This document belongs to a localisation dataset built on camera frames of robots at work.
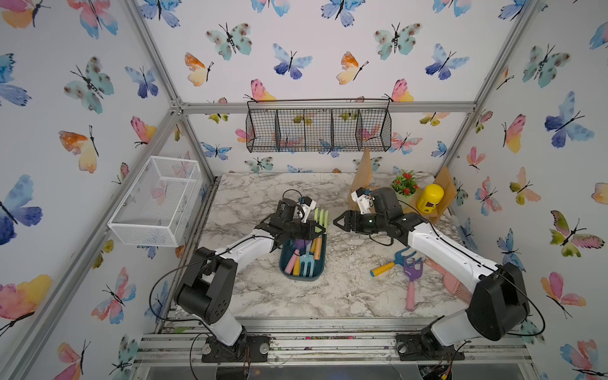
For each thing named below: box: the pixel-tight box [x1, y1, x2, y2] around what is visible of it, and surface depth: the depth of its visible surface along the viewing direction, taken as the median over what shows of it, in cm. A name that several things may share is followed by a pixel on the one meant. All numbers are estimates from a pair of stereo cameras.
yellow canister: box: [416, 183, 445, 214], surface depth 93 cm
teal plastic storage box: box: [279, 232, 327, 282], surface depth 90 cm
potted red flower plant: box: [391, 169, 420, 201], surface depth 93 cm
